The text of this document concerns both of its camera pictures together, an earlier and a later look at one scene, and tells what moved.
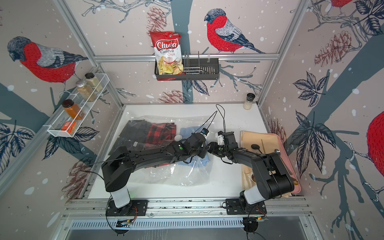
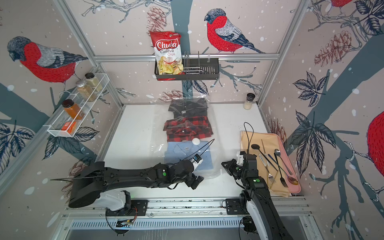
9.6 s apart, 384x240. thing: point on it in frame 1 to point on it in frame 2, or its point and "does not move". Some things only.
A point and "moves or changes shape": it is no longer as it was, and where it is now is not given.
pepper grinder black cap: [250, 97] does not move
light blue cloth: [185, 132] moves or changes shape
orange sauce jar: [72, 109] does not move
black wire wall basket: [194, 69] does not move
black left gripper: [205, 149] to [192, 183]
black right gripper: [212, 148] to [229, 168]
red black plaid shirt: [158, 135] to [187, 128]
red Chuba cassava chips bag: [168, 47] does not move
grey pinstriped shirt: [133, 136] to [188, 107]
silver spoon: [287, 168] does not move
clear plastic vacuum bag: [157, 131] moves or changes shape
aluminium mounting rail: [74, 207] does not move
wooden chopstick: [261, 140] does not move
